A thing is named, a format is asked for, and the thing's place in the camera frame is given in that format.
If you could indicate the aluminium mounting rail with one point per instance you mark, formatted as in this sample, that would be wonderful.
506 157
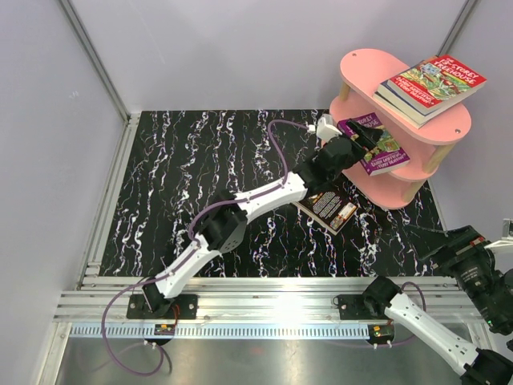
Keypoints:
266 300

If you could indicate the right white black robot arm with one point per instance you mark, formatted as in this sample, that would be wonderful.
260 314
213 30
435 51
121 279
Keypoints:
473 364

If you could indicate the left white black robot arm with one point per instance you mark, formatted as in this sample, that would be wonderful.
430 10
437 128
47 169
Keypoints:
220 227

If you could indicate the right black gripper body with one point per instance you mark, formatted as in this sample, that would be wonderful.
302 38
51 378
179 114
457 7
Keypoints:
470 265

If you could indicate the red 13-storey treehouse book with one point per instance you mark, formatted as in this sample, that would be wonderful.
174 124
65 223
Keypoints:
439 82

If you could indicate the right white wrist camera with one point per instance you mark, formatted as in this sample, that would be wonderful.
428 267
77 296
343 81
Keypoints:
505 243

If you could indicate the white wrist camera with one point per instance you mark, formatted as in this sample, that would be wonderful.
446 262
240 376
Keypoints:
505 243
324 128

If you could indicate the pink three-tier shelf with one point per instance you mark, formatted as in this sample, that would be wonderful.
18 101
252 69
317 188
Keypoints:
361 71

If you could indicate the left aluminium corner post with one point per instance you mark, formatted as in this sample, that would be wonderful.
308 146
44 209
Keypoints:
80 31

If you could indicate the right aluminium corner post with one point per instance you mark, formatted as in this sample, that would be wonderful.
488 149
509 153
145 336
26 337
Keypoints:
458 26

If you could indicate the black marble pattern mat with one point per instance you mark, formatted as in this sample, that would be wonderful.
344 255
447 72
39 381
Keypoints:
181 159

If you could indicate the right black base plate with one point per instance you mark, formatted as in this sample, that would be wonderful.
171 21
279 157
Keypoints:
361 307

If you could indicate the blue orange sunset paperback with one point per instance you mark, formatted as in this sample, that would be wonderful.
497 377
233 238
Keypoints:
408 108

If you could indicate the right small circuit board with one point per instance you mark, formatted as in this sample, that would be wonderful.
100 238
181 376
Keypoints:
382 334

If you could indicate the blue 169-storey treehouse book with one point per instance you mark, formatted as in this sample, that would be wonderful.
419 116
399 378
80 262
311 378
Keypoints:
329 209

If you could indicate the aluminium corner post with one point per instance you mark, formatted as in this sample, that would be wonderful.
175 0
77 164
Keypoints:
458 26
80 31

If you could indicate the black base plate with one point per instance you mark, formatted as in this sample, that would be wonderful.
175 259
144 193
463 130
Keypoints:
361 307
182 307

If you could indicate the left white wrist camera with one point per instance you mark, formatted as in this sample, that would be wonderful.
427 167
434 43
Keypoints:
324 128

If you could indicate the dark blue hardcover book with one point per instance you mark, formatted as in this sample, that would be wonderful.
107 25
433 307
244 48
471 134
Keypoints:
401 114

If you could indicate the left small circuit board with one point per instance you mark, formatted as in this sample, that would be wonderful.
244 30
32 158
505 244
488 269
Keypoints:
164 329

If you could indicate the purple treehouse book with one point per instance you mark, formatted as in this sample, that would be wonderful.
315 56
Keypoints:
387 156

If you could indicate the small circuit board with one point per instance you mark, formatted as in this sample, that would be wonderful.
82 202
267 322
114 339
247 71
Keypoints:
382 334
164 329

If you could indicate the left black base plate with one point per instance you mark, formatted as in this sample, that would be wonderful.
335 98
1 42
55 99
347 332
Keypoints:
182 307

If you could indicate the white slotted cable duct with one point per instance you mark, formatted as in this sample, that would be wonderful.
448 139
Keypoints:
352 331

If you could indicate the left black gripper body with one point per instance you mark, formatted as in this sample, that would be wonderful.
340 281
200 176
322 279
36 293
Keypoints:
354 154

